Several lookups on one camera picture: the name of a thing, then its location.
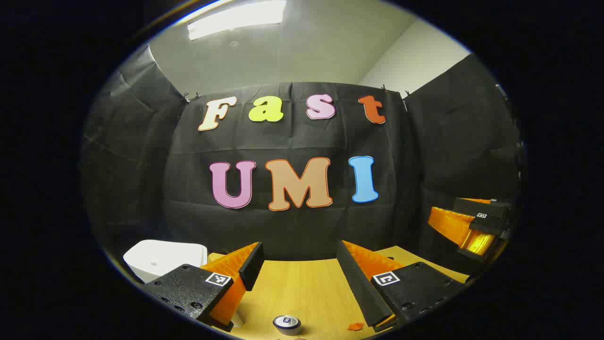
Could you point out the blue pop can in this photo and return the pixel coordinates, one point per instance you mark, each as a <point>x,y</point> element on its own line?
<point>287,324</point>

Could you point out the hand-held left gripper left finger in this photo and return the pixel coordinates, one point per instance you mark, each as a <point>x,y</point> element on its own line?
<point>252,264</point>

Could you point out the wooden desktop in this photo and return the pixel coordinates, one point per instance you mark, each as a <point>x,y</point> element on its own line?
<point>302,288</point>

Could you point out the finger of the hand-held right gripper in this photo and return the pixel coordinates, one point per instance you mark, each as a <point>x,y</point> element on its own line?
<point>453,224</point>

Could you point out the white desktop garbage bin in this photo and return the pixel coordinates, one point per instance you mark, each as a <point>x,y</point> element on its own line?
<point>160,257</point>

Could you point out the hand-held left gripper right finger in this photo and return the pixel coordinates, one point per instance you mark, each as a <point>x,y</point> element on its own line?
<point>358,288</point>

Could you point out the orange paper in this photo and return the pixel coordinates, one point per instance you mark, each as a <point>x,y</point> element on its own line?
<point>355,326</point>

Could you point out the ceiling light panel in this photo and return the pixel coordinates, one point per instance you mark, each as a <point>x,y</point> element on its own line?
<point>236,19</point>

